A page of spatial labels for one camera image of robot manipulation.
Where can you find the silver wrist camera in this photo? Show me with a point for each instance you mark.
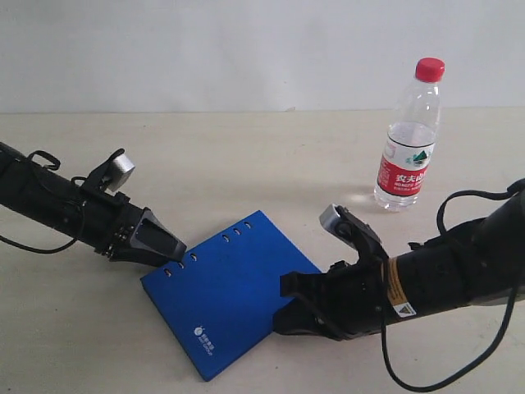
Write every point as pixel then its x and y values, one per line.
pixel 338 221
pixel 119 170

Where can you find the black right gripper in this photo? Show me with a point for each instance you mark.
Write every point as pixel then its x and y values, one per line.
pixel 346 299

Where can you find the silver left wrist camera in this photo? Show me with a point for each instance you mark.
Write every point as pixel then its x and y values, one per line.
pixel 119 170

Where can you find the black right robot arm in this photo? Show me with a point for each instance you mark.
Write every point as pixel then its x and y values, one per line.
pixel 477 262

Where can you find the blue ring binder notebook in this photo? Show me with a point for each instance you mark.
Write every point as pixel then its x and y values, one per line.
pixel 220 299

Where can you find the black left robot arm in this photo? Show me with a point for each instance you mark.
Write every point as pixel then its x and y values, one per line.
pixel 31 186

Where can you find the clear water bottle red label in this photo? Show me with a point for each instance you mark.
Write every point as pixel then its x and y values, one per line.
pixel 411 138

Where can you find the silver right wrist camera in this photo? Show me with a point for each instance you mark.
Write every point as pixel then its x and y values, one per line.
pixel 338 221

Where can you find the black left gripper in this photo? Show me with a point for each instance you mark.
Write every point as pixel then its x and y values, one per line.
pixel 109 221

